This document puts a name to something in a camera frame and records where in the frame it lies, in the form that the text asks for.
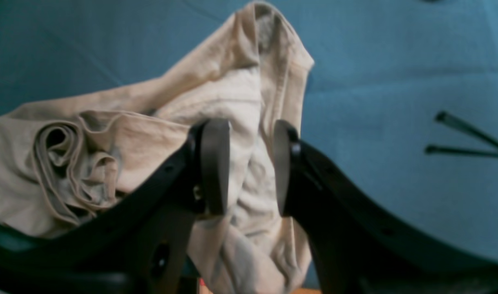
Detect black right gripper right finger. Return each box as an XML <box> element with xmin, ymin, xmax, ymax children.
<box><xmin>273</xmin><ymin>120</ymin><xmax>498</xmax><ymax>294</ymax></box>

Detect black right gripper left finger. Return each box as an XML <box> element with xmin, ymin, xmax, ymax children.
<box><xmin>0</xmin><ymin>118</ymin><xmax>230</xmax><ymax>294</ymax></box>

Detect beige T-shirt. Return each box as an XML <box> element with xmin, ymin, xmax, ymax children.
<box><xmin>0</xmin><ymin>2</ymin><xmax>314</xmax><ymax>294</ymax></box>

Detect blue tablecloth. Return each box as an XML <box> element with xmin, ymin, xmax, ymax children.
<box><xmin>0</xmin><ymin>0</ymin><xmax>498</xmax><ymax>255</ymax></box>

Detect black cable ties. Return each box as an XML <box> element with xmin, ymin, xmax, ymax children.
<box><xmin>424</xmin><ymin>110</ymin><xmax>498</xmax><ymax>159</ymax></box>

